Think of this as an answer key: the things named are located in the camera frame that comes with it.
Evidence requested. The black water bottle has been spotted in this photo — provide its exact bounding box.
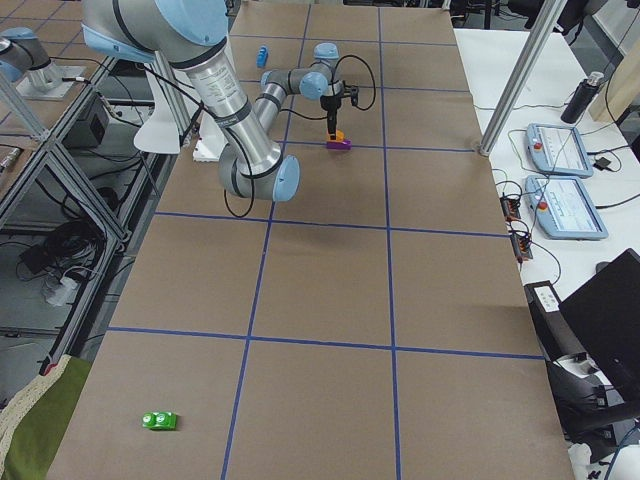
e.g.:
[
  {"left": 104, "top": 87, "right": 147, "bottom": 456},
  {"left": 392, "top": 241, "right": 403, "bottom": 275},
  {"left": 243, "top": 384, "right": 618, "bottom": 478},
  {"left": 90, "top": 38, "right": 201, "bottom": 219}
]
[{"left": 560, "top": 71, "right": 604, "bottom": 124}]

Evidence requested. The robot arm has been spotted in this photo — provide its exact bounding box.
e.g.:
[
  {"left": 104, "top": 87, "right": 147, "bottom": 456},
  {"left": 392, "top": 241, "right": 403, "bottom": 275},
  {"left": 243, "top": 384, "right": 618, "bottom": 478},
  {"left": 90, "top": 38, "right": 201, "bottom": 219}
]
[
  {"left": 82, "top": 0, "right": 359, "bottom": 202},
  {"left": 1, "top": 27, "right": 52, "bottom": 82}
]

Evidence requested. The black laptop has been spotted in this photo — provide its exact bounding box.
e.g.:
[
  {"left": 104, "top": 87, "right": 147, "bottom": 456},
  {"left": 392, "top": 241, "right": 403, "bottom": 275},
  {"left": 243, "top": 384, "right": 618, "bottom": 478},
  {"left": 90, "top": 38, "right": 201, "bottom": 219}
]
[{"left": 560, "top": 248, "right": 639, "bottom": 400}]

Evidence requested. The long blue toy block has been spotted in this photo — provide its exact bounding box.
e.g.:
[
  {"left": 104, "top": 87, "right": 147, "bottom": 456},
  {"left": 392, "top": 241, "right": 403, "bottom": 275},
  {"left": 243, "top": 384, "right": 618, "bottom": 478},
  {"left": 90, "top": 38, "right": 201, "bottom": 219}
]
[{"left": 256, "top": 45, "right": 269, "bottom": 69}]

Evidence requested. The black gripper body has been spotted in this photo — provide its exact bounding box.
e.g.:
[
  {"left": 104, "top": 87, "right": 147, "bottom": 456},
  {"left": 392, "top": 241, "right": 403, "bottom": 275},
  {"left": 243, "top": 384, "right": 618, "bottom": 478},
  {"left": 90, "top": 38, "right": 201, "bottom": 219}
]
[{"left": 320, "top": 82, "right": 359, "bottom": 113}]

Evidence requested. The green toy block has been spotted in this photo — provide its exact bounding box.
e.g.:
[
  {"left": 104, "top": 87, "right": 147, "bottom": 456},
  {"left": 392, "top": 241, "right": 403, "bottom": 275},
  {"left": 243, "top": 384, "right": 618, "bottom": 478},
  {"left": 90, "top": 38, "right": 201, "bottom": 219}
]
[{"left": 141, "top": 411, "right": 178, "bottom": 431}]

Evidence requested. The green cloth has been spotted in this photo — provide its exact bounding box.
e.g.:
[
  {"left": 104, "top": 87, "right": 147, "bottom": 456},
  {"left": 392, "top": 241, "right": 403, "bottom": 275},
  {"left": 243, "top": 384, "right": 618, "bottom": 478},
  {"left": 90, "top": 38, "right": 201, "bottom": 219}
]
[{"left": 1, "top": 355, "right": 91, "bottom": 479}]

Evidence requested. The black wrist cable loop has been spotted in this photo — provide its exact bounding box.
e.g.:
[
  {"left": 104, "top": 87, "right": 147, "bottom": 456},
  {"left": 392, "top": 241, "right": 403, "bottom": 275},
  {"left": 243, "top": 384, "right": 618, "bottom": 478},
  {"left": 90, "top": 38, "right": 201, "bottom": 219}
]
[{"left": 333, "top": 54, "right": 377, "bottom": 111}]

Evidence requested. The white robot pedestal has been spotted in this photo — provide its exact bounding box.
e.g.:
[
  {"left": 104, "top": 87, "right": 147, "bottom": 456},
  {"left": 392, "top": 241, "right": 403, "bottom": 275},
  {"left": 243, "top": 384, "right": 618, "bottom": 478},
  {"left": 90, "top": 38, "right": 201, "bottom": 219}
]
[{"left": 134, "top": 52, "right": 227, "bottom": 162}]

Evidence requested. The orange trapezoid block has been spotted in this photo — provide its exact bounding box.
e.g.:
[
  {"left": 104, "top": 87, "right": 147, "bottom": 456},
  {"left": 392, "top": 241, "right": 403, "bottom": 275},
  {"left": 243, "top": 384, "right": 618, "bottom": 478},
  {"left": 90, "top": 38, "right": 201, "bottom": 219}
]
[{"left": 326, "top": 130, "right": 345, "bottom": 143}]

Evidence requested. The near teach pendant tablet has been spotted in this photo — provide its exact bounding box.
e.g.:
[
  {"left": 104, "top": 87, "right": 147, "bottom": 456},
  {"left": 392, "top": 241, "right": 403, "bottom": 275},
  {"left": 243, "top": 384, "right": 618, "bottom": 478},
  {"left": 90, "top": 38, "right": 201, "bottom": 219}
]
[{"left": 523, "top": 175, "right": 608, "bottom": 240}]

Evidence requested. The far teach pendant tablet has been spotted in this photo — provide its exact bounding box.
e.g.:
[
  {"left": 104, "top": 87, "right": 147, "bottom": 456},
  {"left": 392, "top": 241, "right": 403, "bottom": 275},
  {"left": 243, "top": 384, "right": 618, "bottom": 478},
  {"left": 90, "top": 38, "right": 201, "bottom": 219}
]
[{"left": 526, "top": 123, "right": 593, "bottom": 178}]

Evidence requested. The black office chair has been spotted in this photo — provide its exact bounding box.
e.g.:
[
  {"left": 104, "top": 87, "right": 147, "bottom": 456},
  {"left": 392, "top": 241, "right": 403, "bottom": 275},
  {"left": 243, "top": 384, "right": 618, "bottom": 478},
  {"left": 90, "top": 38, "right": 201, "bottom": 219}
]
[{"left": 524, "top": 281, "right": 639, "bottom": 464}]

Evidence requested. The teach pendant tablet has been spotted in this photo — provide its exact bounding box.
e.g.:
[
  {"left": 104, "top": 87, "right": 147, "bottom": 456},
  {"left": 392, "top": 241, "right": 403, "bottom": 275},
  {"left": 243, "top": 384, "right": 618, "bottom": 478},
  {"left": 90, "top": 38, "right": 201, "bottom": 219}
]
[
  {"left": 526, "top": 123, "right": 593, "bottom": 178},
  {"left": 523, "top": 175, "right": 608, "bottom": 240}
]

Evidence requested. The aluminium frame post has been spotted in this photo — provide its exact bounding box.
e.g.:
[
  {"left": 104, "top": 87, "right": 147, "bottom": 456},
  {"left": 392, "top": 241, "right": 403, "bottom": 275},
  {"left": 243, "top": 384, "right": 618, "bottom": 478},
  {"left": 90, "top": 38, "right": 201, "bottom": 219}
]
[{"left": 478, "top": 0, "right": 567, "bottom": 157}]

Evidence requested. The purple trapezoid block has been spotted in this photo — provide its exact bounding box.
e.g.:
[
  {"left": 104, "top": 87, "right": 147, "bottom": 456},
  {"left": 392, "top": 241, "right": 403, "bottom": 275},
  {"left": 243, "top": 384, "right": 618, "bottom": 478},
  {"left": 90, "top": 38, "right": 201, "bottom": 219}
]
[{"left": 326, "top": 140, "right": 352, "bottom": 151}]

